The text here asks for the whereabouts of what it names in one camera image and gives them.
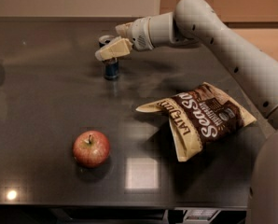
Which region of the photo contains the brown sea salt chip bag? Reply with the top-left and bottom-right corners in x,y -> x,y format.
136,83 -> 257,162

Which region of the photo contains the red apple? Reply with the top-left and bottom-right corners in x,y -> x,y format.
72,131 -> 110,168

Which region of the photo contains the grey device under table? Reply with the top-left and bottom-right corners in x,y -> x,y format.
184,208 -> 220,224

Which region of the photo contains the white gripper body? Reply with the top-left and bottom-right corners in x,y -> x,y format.
128,17 -> 154,51

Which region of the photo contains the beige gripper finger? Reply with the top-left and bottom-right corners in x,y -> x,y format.
95,36 -> 132,61
116,22 -> 132,39

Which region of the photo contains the silver blue redbull can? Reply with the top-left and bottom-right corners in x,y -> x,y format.
99,35 -> 119,80

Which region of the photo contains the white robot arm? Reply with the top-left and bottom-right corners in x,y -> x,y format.
95,0 -> 278,224

